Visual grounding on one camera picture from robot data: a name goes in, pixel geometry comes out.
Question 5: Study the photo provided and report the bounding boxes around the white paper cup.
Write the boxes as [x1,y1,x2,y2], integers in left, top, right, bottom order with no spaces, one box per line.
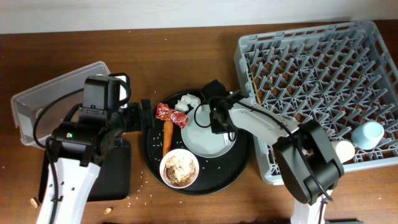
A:
[331,140,355,163]

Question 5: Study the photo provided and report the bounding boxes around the pink bowl with food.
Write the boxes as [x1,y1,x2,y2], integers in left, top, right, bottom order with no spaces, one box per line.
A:
[159,149,200,189]

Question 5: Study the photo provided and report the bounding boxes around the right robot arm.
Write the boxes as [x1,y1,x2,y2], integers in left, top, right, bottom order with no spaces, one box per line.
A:
[201,80,345,223]

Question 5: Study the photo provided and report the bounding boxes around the peanut on table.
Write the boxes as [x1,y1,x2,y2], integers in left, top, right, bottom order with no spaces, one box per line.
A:
[104,208,112,215]
[30,198,39,208]

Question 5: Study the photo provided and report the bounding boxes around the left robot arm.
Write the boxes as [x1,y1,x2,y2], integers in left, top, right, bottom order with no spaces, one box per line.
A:
[37,73,154,223]

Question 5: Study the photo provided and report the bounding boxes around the grey dishwasher rack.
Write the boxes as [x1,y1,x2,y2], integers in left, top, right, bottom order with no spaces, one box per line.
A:
[234,21,397,172]

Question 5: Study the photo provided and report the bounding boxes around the crumpled white tissue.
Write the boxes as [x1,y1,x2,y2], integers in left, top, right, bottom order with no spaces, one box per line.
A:
[174,94,201,113]

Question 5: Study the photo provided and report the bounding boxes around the peanut on table left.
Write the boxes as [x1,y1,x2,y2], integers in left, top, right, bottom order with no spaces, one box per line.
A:
[30,198,39,208]

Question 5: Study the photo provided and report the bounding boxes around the wooden chopstick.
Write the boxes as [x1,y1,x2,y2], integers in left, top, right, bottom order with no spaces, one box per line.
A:
[251,74,261,105]

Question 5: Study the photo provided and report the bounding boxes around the clear plastic bin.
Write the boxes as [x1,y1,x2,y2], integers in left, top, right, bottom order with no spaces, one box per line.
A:
[11,61,110,147]

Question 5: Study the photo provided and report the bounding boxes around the pale blue plate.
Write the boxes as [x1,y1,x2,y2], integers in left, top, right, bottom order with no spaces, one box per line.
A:
[181,109,235,158]

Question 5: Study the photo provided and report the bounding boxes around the orange carrot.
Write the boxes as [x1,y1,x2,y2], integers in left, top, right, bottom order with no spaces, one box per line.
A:
[163,121,174,156]

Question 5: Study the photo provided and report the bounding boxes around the peanut on table front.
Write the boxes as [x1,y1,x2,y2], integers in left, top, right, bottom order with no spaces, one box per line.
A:
[104,208,112,215]

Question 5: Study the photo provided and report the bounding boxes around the round black serving tray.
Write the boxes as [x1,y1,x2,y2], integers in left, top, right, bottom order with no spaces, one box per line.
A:
[142,89,252,195]

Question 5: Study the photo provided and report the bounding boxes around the black rectangular tray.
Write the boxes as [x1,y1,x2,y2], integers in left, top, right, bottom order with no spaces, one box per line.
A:
[38,140,131,203]

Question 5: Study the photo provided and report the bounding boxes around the white plastic fork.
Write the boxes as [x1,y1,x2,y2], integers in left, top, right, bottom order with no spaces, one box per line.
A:
[223,133,235,146]

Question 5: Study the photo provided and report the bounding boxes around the light blue cup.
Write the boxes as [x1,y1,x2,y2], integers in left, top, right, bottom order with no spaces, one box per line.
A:
[351,121,384,150]

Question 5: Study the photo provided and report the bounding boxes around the red snack wrapper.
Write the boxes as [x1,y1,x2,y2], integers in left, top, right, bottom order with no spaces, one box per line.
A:
[155,103,188,129]

